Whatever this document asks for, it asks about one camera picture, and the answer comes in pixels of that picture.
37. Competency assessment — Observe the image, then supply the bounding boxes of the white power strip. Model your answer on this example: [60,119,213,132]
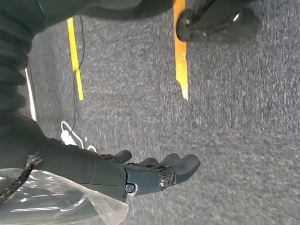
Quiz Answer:
[60,120,85,150]

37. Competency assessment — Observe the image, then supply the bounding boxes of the clear plastic cover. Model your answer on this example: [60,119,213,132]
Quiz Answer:
[0,167,129,225]

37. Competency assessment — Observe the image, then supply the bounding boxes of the robot right arm ribbed sleeve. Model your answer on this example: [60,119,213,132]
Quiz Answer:
[0,0,35,114]

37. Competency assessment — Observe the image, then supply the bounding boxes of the torn yellow floor tape strip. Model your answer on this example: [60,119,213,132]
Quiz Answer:
[173,0,189,102]

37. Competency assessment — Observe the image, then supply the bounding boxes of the black robot foot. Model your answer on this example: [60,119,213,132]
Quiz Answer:
[176,0,259,45]

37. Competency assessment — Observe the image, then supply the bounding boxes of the black floor cable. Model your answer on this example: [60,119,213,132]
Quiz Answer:
[69,15,86,137]

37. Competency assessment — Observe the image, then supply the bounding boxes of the black braided cord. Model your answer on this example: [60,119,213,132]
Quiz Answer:
[0,152,42,204]

